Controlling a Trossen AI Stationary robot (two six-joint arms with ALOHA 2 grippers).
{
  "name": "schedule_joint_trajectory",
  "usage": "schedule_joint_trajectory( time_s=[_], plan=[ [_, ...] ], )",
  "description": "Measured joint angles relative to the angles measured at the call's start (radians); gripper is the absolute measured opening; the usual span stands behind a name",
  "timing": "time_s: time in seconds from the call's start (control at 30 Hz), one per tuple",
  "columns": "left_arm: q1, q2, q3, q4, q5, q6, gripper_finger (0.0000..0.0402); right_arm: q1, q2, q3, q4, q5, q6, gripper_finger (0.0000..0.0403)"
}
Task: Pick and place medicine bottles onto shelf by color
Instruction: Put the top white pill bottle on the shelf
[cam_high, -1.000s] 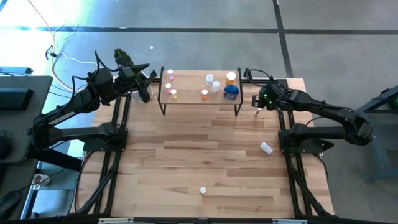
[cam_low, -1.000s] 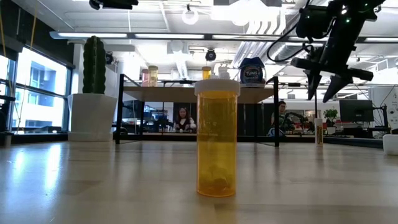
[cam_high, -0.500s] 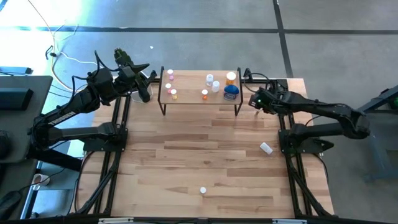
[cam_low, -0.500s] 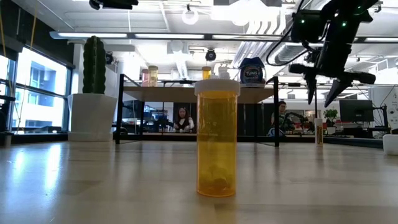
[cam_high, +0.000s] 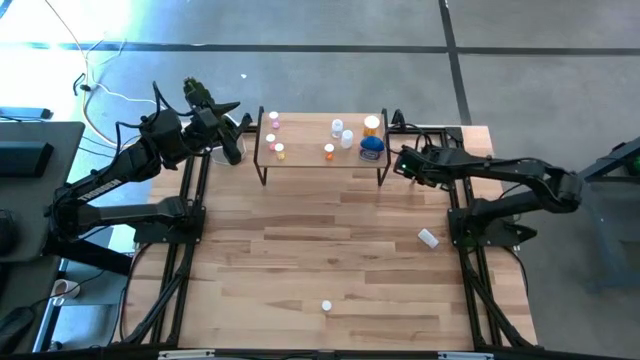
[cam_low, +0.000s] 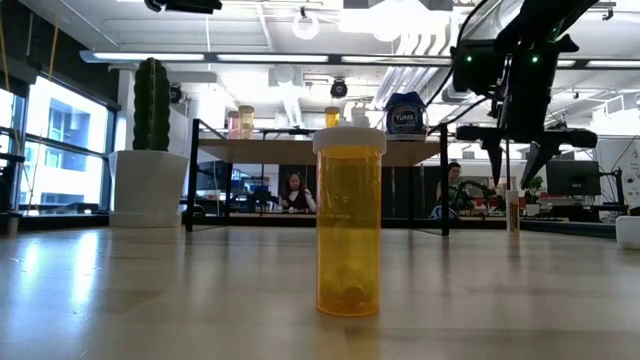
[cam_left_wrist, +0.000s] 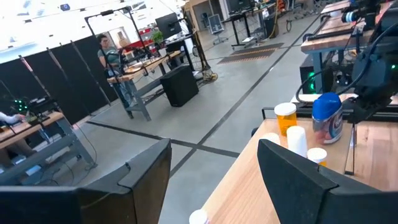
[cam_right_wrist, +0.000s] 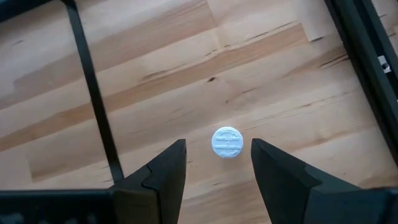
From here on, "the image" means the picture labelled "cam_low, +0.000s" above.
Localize potted green plant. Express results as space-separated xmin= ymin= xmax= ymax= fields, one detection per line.
xmin=523 ymin=174 xmax=546 ymax=217

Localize black aluminium table frame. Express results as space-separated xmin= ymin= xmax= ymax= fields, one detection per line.
xmin=519 ymin=217 xmax=617 ymax=239

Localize white bottle ribbed cap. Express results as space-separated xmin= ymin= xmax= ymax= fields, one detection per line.
xmin=614 ymin=215 xmax=640 ymax=251

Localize person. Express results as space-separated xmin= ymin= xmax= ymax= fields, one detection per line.
xmin=279 ymin=172 xmax=318 ymax=214
xmin=434 ymin=161 xmax=476 ymax=220

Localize long ceiling light strip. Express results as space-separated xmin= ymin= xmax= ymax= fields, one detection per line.
xmin=79 ymin=49 xmax=640 ymax=70

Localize white planter pot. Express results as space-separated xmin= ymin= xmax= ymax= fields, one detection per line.
xmin=108 ymin=149 xmax=190 ymax=229

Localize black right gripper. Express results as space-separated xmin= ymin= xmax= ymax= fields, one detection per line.
xmin=451 ymin=33 xmax=599 ymax=190

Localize white ring lamp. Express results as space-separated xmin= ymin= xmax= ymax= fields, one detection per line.
xmin=292 ymin=12 xmax=321 ymax=41

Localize wooden shelf black legs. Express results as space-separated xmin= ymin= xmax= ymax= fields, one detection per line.
xmin=184 ymin=118 xmax=512 ymax=237

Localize black computer monitor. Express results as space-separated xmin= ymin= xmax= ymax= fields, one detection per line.
xmin=544 ymin=159 xmax=601 ymax=197
xmin=196 ymin=159 xmax=234 ymax=192

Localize black stand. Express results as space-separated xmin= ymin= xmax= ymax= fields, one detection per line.
xmin=0 ymin=152 xmax=26 ymax=214

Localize green cactus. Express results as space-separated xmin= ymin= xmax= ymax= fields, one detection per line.
xmin=132 ymin=57 xmax=172 ymax=152

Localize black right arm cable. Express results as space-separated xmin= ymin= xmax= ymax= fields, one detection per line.
xmin=426 ymin=0 xmax=496 ymax=135

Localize blue Tums bottle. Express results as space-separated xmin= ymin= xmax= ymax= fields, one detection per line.
xmin=383 ymin=91 xmax=430 ymax=143

